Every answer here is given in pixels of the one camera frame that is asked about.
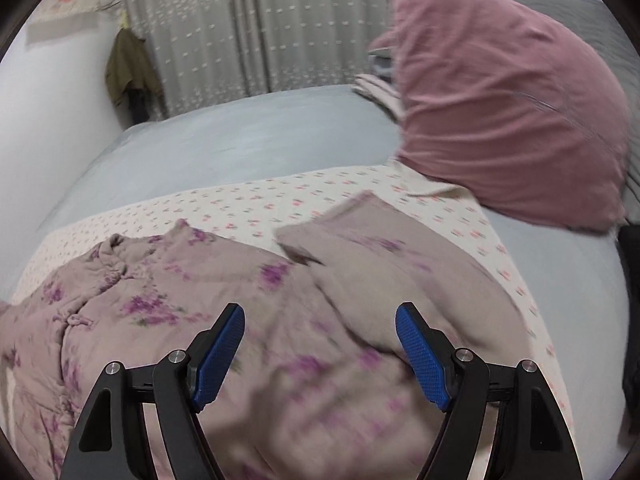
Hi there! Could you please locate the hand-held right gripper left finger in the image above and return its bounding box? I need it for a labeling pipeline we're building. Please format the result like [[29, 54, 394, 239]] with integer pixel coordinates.
[[60, 303, 246, 480]]

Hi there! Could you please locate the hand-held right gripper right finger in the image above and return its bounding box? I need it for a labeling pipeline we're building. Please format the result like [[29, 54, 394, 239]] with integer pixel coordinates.
[[395, 302, 583, 480]]

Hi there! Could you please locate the pink floral padded jacket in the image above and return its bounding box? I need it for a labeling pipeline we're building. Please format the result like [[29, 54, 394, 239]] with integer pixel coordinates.
[[0, 190, 551, 480]]

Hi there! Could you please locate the stack of folded clothes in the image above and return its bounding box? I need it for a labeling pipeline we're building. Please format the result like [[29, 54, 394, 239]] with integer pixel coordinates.
[[352, 47, 406, 121]]

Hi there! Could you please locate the cherry print bed sheet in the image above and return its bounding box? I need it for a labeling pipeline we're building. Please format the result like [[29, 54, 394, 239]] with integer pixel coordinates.
[[10, 165, 576, 461]]

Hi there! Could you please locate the bed with pale blue cover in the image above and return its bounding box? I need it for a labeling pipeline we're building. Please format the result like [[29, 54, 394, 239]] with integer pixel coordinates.
[[0, 82, 636, 461]]

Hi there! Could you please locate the pink pillow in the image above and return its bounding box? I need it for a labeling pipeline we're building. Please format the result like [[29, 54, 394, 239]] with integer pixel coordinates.
[[367, 0, 631, 233]]

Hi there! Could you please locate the olive green hanging jacket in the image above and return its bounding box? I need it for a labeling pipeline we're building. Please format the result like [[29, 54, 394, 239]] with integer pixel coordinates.
[[104, 27, 166, 126]]

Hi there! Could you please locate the grey patterned curtain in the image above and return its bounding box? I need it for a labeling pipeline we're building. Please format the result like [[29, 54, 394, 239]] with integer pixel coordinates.
[[112, 0, 401, 121]]

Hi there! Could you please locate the grey quilted headboard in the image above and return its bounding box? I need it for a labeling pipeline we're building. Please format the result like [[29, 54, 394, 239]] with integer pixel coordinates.
[[500, 0, 640, 186]]

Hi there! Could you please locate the wall poster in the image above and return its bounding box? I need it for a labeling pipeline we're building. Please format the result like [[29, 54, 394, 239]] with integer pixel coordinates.
[[25, 0, 118, 48]]

